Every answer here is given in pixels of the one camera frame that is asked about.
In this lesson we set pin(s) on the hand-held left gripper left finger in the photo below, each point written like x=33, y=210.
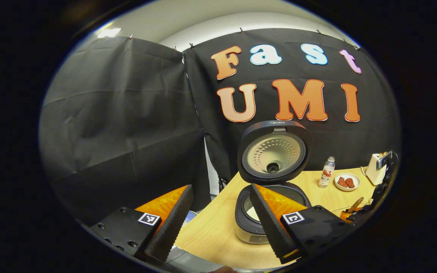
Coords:
x=173, y=227

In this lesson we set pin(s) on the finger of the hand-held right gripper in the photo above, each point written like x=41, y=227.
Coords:
x=357, y=218

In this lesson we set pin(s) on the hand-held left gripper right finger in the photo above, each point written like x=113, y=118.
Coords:
x=269, y=227

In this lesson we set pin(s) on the white rice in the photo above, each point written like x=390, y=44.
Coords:
x=251, y=212

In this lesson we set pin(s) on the dark grey rice cooker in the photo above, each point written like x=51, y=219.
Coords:
x=271, y=131

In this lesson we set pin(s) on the white toaster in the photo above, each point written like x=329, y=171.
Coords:
x=373, y=170

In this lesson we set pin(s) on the toast slice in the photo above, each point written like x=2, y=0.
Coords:
x=382, y=154

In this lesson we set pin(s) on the red meat piece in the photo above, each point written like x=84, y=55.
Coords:
x=350, y=183
x=342, y=182

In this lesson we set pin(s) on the white round plate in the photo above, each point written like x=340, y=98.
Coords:
x=347, y=174

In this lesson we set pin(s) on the clear bottle with red label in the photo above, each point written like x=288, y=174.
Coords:
x=326, y=174

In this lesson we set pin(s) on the black backdrop cloth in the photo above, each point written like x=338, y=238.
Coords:
x=120, y=125

